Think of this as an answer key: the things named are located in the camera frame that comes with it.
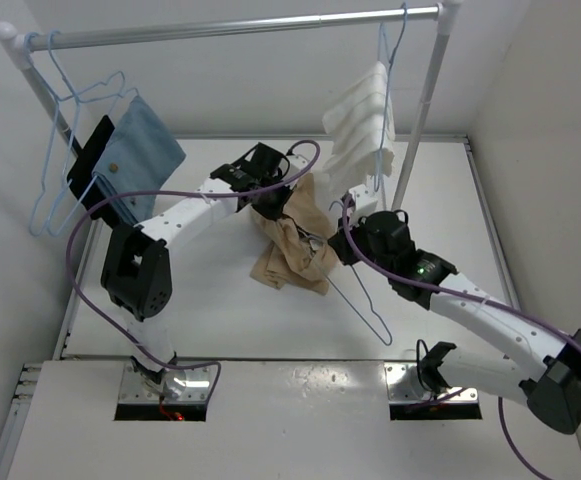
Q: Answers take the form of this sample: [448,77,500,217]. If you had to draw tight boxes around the beige t shirt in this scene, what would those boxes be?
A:
[250,173,338,296]

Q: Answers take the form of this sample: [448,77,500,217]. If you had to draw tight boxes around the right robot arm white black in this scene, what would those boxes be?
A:
[328,211,581,435]

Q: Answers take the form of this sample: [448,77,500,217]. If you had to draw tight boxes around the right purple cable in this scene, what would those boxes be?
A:
[342,194,581,480]

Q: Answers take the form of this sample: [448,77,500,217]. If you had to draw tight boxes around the white folded cloth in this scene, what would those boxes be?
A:
[322,61,395,196]

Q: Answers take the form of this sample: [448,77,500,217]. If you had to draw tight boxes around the blue hanger with white cloth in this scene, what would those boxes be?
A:
[373,13,408,193]

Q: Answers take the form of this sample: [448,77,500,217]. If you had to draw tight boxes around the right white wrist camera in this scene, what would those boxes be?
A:
[348,184,378,217]

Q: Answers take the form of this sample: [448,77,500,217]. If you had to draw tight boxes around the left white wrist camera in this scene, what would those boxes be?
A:
[287,154,310,177]

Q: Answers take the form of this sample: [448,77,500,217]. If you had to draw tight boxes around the purple cable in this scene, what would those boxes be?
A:
[342,194,581,480]
[65,139,321,401]

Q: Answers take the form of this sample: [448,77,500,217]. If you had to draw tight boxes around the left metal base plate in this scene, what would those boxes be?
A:
[118,363,213,405]

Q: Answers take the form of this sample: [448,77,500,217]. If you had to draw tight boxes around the metal clothes rack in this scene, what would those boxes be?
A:
[0,1,462,209]

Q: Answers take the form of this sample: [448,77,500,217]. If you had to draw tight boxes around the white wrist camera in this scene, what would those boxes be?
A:
[287,154,310,177]
[348,184,378,217]

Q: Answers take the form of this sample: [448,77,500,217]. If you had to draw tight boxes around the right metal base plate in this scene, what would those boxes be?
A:
[384,361,479,406]

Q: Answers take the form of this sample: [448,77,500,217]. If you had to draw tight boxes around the blue hanger holding denim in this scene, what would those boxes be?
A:
[28,30,139,237]

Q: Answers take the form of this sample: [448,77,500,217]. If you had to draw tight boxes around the black cloth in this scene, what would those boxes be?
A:
[67,115,114,210]

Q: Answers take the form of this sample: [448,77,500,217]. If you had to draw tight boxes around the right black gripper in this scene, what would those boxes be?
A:
[329,211,393,278]

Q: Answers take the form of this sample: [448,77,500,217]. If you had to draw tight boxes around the blue denim cloth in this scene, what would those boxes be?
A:
[93,95,186,225]

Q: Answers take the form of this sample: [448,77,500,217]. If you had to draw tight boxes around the metal base plate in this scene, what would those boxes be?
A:
[118,363,213,405]
[384,361,479,406]

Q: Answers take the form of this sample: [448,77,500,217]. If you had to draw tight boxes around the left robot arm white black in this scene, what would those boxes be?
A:
[101,143,301,385]

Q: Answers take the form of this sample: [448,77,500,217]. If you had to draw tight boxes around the empty blue hanger left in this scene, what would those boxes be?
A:
[21,30,136,238]

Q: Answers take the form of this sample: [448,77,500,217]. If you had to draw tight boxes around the light blue wire hanger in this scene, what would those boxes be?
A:
[294,199,394,347]

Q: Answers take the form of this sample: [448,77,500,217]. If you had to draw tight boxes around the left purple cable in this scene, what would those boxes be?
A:
[65,139,321,401]

